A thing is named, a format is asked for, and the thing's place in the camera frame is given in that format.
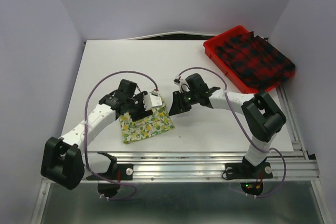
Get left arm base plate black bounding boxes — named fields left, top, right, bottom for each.
left=98, top=163, right=133, bottom=182

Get red plastic tray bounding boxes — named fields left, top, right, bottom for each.
left=203, top=25, right=296, bottom=93

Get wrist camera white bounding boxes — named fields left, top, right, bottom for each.
left=173, top=75, right=190, bottom=93
left=143, top=90, right=163, bottom=111

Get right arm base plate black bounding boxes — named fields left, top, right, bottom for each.
left=222, top=162, right=273, bottom=180

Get red black plaid skirt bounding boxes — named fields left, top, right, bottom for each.
left=215, top=31, right=296, bottom=90

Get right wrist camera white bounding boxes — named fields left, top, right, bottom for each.
left=173, top=75, right=190, bottom=93

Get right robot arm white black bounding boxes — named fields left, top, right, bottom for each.
left=169, top=73, right=287, bottom=177

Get lemon print skirt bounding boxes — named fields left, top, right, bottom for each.
left=119, top=103, right=175, bottom=144

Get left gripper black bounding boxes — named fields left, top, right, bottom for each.
left=127, top=91, right=153, bottom=121

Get aluminium frame rails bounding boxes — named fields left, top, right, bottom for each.
left=32, top=87, right=332, bottom=223

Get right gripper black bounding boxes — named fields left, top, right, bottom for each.
left=167, top=90, right=198, bottom=116

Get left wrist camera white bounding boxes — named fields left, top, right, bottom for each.
left=143, top=90, right=163, bottom=111

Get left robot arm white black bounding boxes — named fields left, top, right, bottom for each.
left=40, top=79, right=162, bottom=189

